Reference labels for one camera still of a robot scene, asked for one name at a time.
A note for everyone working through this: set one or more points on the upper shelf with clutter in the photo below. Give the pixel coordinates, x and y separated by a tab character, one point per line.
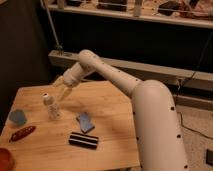
194	13

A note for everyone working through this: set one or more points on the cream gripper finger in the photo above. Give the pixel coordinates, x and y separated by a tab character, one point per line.
58	82
64	93

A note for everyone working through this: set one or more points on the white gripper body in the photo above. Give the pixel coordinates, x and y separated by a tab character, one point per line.
70	82

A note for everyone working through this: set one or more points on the blue-grey block centre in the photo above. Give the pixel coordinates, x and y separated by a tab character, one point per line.
85	122

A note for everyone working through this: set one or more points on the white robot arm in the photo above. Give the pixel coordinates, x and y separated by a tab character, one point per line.
158	133

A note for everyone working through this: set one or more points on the black striped rectangular block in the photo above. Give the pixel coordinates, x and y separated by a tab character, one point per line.
83	140

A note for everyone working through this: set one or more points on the blue-grey block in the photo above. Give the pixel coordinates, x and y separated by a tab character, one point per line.
18	117
85	122

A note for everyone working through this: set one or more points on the thin metal pole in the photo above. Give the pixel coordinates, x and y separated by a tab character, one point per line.
58	46

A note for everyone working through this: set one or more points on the red elongated toy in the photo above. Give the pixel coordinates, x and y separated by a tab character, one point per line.
20	134

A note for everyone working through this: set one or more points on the metal frame rail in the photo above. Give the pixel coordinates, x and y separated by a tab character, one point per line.
168	75

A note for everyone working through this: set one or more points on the dark box on floor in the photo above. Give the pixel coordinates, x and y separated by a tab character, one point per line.
209	157

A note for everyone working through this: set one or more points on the clear plastic bottle white cap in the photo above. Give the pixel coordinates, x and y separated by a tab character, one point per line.
51	106

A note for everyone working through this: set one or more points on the blue-grey block left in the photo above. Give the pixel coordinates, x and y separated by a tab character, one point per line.
18	117

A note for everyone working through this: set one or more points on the red bowl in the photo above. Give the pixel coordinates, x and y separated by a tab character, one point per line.
6	160

